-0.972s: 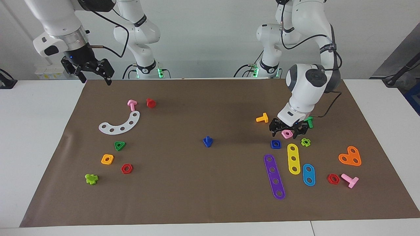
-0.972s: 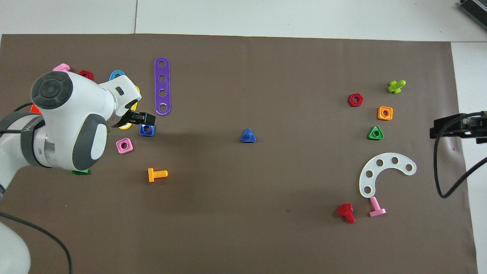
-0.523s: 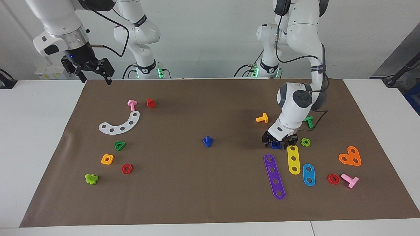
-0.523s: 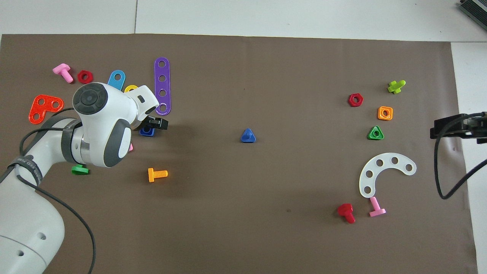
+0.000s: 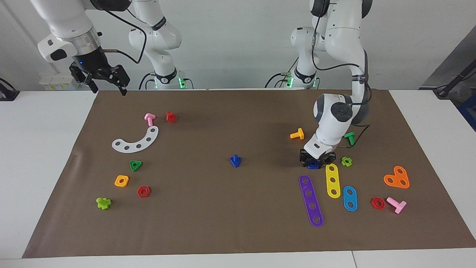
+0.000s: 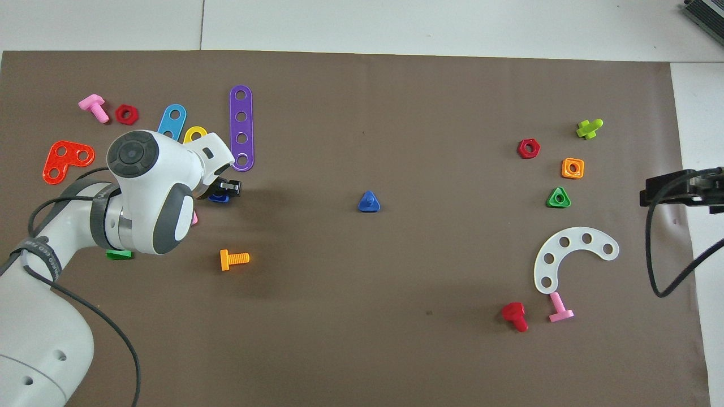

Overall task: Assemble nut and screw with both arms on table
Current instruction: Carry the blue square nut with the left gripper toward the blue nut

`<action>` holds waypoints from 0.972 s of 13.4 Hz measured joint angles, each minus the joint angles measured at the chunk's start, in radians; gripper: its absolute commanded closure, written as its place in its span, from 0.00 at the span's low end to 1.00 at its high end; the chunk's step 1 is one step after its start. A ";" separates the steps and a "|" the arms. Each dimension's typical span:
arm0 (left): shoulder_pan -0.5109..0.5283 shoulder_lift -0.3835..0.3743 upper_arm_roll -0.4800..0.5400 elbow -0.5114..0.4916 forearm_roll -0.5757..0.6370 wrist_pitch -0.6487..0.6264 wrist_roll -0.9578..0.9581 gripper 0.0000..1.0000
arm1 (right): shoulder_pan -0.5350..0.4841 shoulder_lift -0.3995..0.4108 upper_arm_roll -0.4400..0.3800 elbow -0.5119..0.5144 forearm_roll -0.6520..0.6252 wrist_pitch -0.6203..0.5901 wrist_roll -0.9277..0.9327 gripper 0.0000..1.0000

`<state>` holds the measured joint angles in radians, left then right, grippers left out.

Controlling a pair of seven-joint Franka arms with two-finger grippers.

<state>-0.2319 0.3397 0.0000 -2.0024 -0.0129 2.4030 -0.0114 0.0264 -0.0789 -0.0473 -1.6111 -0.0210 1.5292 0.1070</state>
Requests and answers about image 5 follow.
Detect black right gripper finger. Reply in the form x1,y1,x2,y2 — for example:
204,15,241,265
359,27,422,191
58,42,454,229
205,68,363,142
70,67,98,94
107,65,131,96

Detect yellow three-hole strip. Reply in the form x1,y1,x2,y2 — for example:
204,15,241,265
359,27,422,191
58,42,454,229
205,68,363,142
325,163,341,199

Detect purple four-hole strip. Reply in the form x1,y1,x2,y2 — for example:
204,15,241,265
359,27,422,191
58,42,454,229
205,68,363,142
299,175,324,227

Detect blue two-hole strip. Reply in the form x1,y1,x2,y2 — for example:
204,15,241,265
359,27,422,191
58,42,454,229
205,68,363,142
342,186,358,212

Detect white curved five-hole strip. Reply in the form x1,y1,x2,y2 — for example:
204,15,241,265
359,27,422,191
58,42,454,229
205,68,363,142
112,126,159,154

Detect orange-red two-hole strip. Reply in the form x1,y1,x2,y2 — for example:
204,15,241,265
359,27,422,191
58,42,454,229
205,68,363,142
383,166,410,189

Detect brown table mat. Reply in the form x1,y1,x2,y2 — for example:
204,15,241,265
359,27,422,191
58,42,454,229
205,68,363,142
22,89,476,258

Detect black tripod stand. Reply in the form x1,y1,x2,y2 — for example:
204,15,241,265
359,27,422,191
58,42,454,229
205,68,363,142
433,61,476,99

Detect blue box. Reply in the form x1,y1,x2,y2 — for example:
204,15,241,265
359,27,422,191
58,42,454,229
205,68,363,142
458,93,476,131

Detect black base cable bundle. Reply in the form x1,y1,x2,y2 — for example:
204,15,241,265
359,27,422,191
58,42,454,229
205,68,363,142
265,72,298,89
139,72,157,90

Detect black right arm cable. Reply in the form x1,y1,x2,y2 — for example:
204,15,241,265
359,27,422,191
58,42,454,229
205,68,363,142
99,7,148,64

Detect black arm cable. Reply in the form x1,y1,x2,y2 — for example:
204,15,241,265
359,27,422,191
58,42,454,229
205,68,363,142
312,0,372,149
99,7,148,64

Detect black clamp mount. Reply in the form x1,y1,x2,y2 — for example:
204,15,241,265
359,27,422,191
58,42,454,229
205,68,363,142
0,78,20,101

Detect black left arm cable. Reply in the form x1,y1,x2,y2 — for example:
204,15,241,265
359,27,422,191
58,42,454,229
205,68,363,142
312,0,372,149

